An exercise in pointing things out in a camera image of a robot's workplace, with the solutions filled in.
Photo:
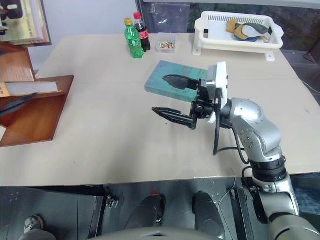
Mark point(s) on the cola bottle with red cap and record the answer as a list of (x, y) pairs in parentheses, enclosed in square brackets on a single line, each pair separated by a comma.
[(143, 32)]

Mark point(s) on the green plastic soda bottle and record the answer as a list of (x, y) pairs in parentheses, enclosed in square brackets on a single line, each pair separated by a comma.
[(135, 40)]

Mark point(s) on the clear box of coloured pins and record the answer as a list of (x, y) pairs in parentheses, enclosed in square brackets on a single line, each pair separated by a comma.
[(166, 45)]

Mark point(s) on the wooden bookshelf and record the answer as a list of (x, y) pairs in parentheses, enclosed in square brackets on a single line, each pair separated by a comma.
[(37, 120)]

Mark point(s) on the framed golden plaque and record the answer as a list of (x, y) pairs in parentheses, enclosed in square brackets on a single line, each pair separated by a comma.
[(22, 20)]

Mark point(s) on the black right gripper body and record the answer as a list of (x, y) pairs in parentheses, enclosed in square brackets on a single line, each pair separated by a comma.
[(203, 105)]

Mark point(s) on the black table leg with caster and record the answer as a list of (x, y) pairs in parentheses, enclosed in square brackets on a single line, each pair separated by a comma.
[(96, 212)]

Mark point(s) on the grey robot torso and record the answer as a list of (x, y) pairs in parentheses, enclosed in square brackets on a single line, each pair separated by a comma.
[(155, 235)]

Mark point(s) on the white cloth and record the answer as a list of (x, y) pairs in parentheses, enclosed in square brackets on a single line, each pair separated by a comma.
[(250, 32)]

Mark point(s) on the dark rounded robot leg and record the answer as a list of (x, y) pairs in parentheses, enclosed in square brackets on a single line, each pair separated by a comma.
[(206, 215), (147, 212)]

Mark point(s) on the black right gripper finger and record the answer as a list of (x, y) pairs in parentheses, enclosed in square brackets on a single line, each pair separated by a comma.
[(172, 115), (178, 82)]

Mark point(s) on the grey sneaker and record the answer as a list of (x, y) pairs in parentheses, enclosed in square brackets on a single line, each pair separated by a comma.
[(33, 222)]

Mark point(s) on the white plastic basket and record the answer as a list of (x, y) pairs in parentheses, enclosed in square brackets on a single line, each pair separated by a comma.
[(240, 46)]

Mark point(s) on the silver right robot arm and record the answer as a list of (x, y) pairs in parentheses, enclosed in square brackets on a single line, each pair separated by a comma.
[(260, 130)]

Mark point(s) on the teal hardcover book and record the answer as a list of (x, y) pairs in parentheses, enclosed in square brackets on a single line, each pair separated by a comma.
[(160, 80)]

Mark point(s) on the dark green cloth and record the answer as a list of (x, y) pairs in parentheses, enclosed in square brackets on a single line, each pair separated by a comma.
[(258, 28)]

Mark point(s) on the dark stand base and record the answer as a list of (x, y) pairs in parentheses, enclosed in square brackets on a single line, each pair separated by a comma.
[(312, 51)]

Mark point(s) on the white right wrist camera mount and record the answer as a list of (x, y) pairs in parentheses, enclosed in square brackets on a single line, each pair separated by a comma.
[(222, 75)]

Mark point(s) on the white book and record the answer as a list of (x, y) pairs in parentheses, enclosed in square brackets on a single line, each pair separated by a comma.
[(32, 88)]

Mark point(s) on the black book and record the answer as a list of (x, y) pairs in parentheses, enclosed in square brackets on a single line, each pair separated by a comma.
[(15, 103)]

